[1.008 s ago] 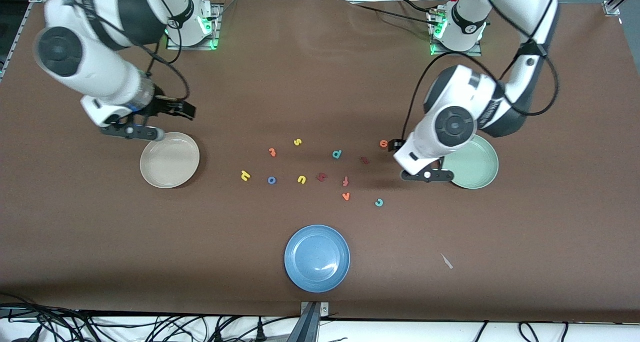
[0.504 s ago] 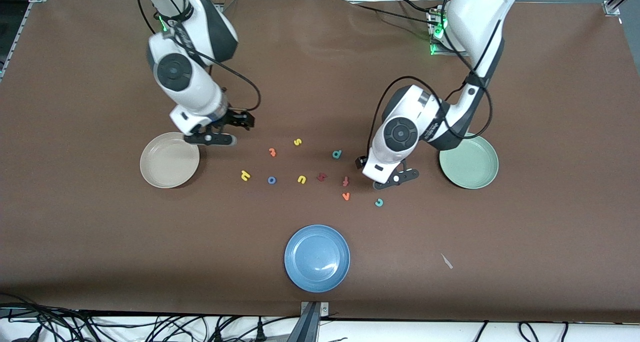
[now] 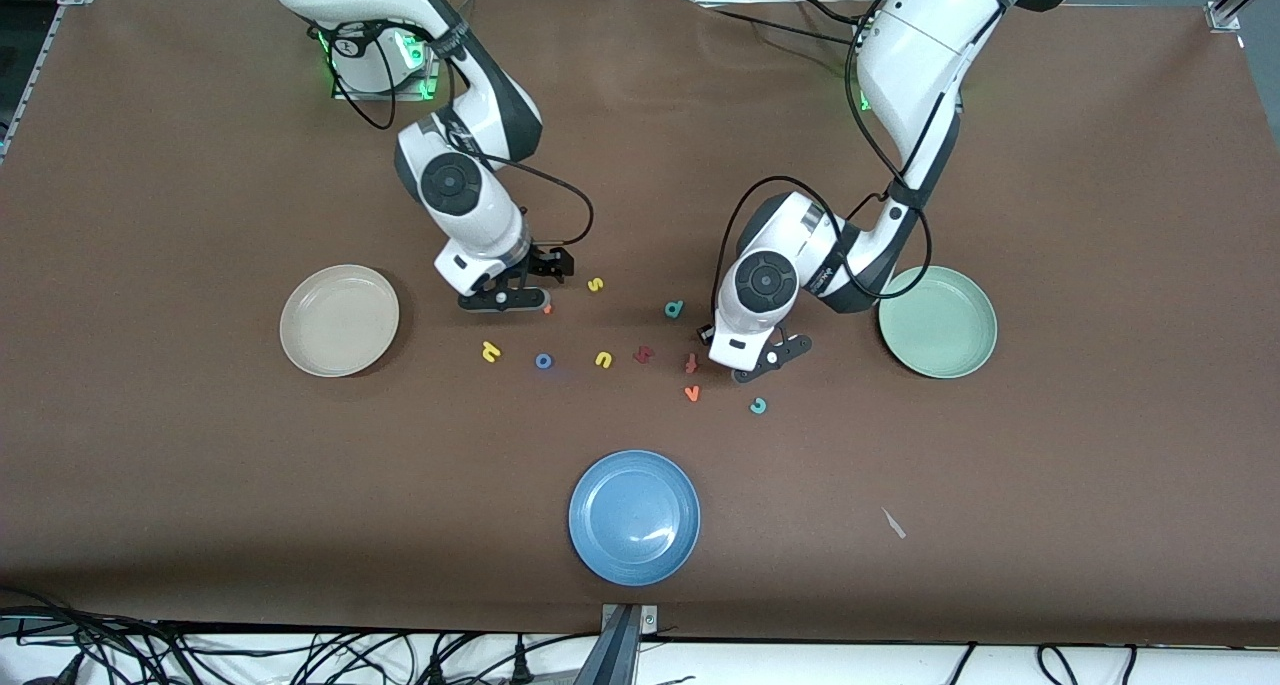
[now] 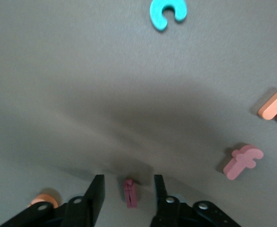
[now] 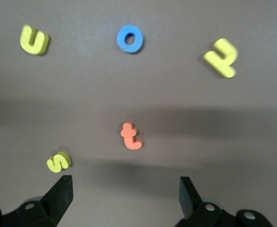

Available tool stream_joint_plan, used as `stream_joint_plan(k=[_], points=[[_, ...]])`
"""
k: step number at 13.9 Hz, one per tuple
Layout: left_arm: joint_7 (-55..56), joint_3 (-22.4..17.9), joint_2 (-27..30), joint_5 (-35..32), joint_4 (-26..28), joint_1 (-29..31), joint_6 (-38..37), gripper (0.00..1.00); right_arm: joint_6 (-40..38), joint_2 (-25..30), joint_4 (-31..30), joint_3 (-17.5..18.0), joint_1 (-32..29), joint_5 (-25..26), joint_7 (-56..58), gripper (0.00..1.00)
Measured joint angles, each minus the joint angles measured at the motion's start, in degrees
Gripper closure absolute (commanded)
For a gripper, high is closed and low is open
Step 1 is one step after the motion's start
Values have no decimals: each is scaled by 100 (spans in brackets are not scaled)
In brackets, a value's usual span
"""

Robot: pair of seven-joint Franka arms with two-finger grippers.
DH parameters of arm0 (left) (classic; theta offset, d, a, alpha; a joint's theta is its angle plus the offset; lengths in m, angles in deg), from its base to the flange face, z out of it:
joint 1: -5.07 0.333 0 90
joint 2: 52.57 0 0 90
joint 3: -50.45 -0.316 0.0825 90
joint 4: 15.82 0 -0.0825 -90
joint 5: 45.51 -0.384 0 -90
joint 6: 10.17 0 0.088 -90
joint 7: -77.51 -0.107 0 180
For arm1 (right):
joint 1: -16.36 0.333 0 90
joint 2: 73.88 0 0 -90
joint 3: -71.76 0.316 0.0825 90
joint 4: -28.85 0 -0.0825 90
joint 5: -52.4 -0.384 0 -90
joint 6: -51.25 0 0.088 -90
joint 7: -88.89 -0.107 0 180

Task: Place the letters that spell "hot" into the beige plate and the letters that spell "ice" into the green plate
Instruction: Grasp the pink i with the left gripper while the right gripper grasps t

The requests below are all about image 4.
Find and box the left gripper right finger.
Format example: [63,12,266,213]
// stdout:
[150,174,183,227]

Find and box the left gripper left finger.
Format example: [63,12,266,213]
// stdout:
[62,174,105,227]

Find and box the dark red straight foam letter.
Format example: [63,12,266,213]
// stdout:
[123,178,138,209]

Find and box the orange round foam letter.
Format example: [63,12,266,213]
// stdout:
[29,193,59,209]

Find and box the teal foam letter c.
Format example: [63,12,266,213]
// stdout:
[149,0,188,32]

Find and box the pink foam letter f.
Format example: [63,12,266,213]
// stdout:
[223,144,264,181]

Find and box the brown table cover sheet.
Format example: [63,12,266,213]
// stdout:
[0,0,277,227]

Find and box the orange foam letter v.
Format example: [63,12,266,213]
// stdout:
[257,89,277,126]

